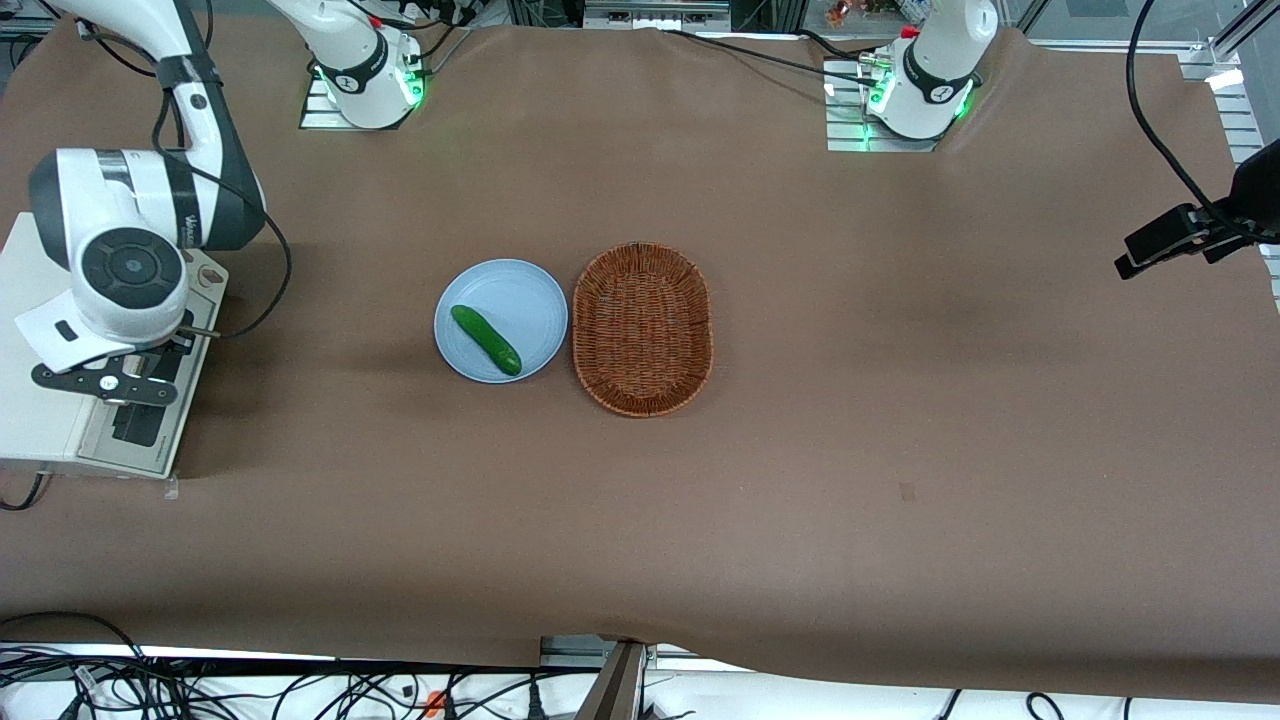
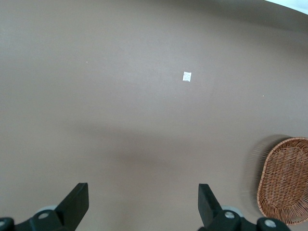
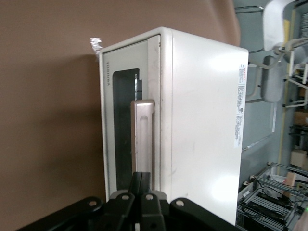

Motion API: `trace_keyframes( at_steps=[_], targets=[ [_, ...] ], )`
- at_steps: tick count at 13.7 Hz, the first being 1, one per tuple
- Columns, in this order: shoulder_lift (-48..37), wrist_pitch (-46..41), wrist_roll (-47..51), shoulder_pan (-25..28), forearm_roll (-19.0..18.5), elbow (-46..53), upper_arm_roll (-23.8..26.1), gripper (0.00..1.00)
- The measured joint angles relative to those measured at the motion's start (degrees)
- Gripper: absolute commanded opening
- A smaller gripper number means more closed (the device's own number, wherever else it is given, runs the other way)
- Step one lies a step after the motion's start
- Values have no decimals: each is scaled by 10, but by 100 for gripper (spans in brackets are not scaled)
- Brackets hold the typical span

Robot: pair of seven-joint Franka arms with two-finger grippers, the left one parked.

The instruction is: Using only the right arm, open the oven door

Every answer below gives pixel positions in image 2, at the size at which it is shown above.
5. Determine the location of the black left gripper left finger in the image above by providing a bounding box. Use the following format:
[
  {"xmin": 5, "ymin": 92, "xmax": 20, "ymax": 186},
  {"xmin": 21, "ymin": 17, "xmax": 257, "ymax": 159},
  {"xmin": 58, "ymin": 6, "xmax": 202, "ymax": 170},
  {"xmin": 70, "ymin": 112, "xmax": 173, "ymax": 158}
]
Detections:
[{"xmin": 0, "ymin": 182, "xmax": 90, "ymax": 231}]

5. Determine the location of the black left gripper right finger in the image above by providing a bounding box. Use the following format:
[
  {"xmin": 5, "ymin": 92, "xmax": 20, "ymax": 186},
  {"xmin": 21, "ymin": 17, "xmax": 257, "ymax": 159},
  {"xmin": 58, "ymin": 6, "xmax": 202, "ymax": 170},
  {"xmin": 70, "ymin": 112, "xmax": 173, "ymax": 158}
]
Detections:
[{"xmin": 196, "ymin": 183, "xmax": 292, "ymax": 231}]

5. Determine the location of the brown wicker basket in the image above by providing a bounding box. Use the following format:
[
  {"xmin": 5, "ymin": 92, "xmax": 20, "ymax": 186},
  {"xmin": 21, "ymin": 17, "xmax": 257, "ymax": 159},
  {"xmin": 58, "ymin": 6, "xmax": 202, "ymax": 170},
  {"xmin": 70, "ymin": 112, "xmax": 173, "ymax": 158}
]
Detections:
[{"xmin": 257, "ymin": 137, "xmax": 308, "ymax": 226}]

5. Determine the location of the brown table cover sheet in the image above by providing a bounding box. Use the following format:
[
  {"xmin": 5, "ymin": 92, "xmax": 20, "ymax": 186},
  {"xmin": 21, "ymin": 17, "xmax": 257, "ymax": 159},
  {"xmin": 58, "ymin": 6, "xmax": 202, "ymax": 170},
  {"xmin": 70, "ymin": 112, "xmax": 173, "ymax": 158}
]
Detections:
[{"xmin": 0, "ymin": 0, "xmax": 308, "ymax": 231}]

